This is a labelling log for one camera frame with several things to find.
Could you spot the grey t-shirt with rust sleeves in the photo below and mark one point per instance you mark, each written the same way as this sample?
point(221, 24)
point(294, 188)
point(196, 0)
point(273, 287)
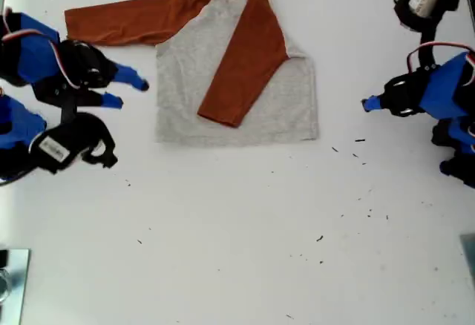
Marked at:
point(259, 80)

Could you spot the black clamp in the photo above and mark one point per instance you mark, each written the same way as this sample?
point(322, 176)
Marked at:
point(3, 258)

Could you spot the black camera stalk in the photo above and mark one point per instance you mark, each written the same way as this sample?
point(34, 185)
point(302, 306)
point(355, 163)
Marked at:
point(68, 111)
point(428, 48)

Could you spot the steel base plate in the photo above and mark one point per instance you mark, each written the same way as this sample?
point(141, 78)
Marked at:
point(18, 288)

